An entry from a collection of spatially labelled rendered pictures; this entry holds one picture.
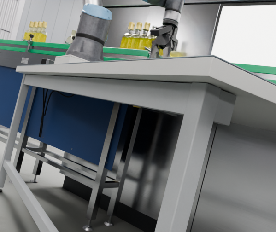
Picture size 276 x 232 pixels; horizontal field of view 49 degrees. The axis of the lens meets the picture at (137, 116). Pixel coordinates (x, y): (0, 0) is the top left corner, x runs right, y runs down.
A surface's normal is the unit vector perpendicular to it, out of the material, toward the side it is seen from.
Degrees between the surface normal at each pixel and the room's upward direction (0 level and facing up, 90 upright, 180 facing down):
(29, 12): 90
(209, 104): 90
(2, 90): 90
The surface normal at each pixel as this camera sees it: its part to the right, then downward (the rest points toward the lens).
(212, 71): 0.53, 0.13
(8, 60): -0.58, -0.15
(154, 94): -0.81, -0.21
